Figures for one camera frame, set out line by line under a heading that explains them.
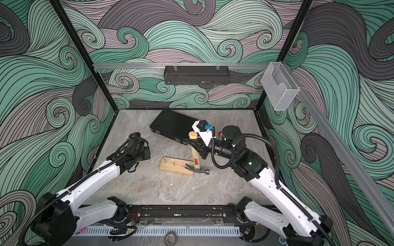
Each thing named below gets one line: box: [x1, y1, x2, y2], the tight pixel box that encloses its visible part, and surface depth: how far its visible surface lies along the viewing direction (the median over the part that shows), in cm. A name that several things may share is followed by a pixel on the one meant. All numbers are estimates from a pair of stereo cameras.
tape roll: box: [164, 231, 178, 246], surface depth 67 cm
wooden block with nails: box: [159, 156, 195, 177], surface depth 88 cm
